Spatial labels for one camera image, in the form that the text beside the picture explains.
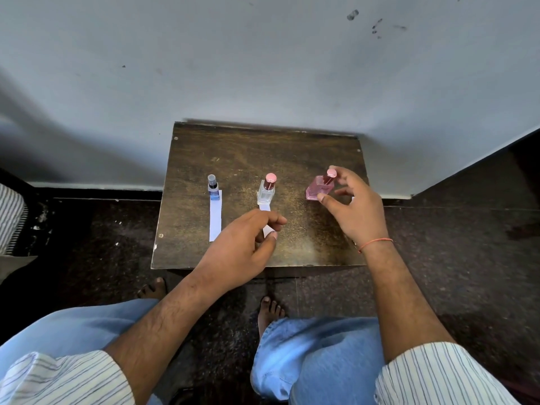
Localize person's left leg blue jeans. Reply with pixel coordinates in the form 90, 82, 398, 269
0, 298, 163, 405

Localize grey cushion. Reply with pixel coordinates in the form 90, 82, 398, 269
0, 255, 38, 285

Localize person's right leg blue jeans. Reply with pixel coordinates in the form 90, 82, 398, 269
250, 317, 387, 405

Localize person's foot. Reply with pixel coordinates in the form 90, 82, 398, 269
257, 296, 287, 339
136, 277, 168, 301

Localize orange thread bracelet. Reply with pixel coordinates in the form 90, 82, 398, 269
358, 238, 394, 254

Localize striped white cloth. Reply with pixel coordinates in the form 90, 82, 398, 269
0, 183, 30, 256

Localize striped white shirt sleeve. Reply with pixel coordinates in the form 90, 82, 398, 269
374, 341, 522, 405
0, 350, 136, 405

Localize person's left hand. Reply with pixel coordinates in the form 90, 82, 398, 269
190, 208, 288, 294

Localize person's right foot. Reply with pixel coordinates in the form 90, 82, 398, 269
257, 296, 287, 339

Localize person's left forearm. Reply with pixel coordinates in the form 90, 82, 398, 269
103, 270, 230, 405

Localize person's left foot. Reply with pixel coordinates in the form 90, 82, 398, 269
136, 277, 168, 301

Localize person's right forearm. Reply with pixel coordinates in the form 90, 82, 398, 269
359, 239, 457, 364

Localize striped white shirt right sleeve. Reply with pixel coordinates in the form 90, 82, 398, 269
374, 341, 522, 405

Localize striped white shirt left sleeve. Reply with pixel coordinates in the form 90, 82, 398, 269
0, 350, 136, 405

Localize clear perfume bottle pink cap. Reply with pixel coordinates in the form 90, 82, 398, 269
257, 173, 278, 206

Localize person's leg blue jeans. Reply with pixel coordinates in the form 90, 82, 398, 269
250, 317, 387, 405
0, 298, 163, 405

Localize person's right hand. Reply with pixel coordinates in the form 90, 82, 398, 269
316, 165, 394, 250

